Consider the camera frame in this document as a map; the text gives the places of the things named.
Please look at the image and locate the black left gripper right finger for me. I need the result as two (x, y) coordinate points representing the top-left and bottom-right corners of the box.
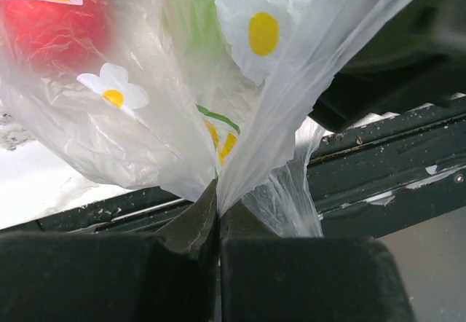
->
(219, 203), (415, 321)

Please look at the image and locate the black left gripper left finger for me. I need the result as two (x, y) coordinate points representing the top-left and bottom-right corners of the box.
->
(1, 181), (218, 321)

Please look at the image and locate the clear plastic bag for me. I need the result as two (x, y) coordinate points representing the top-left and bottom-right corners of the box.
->
(1, 0), (413, 237)

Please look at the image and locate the red fake fruit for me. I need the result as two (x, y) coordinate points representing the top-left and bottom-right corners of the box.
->
(1, 0), (111, 74)

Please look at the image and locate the green fake fruit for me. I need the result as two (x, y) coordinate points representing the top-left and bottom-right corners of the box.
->
(163, 0), (325, 57)

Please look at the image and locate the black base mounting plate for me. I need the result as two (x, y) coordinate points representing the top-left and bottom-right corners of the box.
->
(1, 98), (465, 237)

